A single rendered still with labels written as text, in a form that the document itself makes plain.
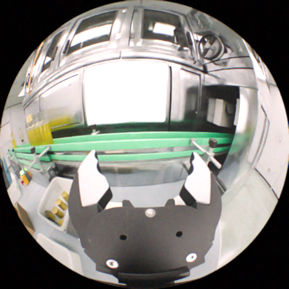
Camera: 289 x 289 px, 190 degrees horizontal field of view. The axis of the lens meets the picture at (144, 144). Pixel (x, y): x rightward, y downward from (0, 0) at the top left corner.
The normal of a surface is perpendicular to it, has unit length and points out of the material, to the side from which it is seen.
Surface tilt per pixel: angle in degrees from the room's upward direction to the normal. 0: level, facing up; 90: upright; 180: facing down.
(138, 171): 90
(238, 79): 90
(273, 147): 90
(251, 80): 90
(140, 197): 0
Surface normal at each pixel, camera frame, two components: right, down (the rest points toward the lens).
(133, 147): 0.11, 0.44
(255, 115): -0.99, 0.04
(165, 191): 0.01, -0.90
